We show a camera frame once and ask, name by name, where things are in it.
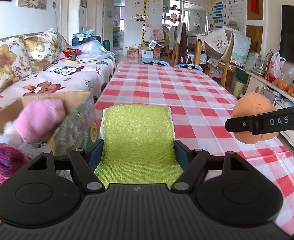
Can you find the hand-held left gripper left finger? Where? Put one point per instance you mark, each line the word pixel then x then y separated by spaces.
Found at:
pixel 95 152

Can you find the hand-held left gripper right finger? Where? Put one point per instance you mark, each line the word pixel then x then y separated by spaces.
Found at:
pixel 182 152

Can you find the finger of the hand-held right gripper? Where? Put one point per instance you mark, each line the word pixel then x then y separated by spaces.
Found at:
pixel 239 125

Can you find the orange plush toy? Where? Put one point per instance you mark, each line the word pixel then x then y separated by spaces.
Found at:
pixel 254 105

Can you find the green printed cardboard box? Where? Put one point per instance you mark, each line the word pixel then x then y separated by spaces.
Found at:
pixel 82 127

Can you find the lime green cleaning cloth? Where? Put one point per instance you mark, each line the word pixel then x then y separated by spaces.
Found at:
pixel 137 140

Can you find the pink plush hat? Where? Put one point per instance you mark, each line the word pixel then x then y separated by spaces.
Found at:
pixel 39 120

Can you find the pink purple knit ball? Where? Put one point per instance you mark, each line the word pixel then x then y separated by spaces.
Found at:
pixel 4 162

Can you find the light green trash bin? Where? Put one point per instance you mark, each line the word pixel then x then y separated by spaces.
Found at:
pixel 240 88

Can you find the pink stool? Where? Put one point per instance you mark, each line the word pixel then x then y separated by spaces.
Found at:
pixel 216 75

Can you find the white plastic bag red print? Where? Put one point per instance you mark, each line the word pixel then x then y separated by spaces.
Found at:
pixel 275 66

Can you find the glass kettle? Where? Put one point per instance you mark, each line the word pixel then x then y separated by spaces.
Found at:
pixel 260 65

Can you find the red white checked tablecloth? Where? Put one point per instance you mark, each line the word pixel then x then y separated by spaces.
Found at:
pixel 162 85

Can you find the wooden chair teal lace cover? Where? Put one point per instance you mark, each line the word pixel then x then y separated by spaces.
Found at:
pixel 239 47

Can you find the sofa with cartoon cover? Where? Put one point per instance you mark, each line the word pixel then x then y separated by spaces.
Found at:
pixel 69 77

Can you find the cartoon printed white cloth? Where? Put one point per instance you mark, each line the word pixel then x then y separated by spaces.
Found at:
pixel 218 42

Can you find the flat yellow box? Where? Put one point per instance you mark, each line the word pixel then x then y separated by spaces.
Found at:
pixel 70 61

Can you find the wooden dining table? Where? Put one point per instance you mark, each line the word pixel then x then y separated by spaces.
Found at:
pixel 197 40

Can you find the chair with brown jacket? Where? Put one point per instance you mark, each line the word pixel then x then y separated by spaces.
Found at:
pixel 183 40

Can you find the red box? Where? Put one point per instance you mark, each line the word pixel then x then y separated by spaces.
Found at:
pixel 72 52

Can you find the white blue carton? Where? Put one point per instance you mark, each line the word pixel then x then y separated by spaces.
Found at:
pixel 147 53

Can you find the light blue plastic bag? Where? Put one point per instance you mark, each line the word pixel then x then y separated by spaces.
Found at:
pixel 97 47

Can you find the dark green lidded bin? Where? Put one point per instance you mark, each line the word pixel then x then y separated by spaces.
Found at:
pixel 106 45

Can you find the dark blue suitcase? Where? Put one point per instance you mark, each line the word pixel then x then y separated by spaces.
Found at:
pixel 85 40

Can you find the stack of storage drawers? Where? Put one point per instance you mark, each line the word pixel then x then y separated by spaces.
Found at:
pixel 116 36

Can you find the giraffe height chart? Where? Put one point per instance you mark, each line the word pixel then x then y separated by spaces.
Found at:
pixel 146 7

